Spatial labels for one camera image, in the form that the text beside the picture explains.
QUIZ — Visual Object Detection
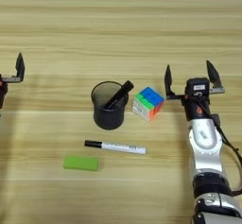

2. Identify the white marker with black cap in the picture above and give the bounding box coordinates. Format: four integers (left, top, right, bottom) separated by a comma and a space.
84, 139, 147, 155

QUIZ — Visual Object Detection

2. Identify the colourful puzzle cube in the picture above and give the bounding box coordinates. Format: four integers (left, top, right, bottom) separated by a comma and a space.
131, 86, 165, 123

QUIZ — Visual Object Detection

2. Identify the black box with white label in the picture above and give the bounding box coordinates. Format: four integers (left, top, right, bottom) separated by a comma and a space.
184, 78, 211, 98

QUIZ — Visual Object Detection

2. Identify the black mesh pen cup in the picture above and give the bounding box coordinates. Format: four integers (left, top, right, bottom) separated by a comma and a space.
91, 80, 130, 131

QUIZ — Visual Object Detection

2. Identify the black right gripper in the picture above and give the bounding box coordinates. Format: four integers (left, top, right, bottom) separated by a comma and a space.
164, 60, 226, 122

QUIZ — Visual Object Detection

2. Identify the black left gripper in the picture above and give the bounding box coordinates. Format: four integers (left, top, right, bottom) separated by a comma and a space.
0, 52, 26, 110

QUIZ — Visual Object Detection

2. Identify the green rectangular eraser block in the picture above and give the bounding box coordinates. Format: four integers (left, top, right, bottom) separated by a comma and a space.
62, 155, 99, 172

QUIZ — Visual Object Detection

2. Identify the black marker pen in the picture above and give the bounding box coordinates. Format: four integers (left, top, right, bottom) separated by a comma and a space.
103, 80, 135, 110

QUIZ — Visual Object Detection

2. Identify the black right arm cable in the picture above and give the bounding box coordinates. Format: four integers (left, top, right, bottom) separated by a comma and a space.
197, 96, 242, 198

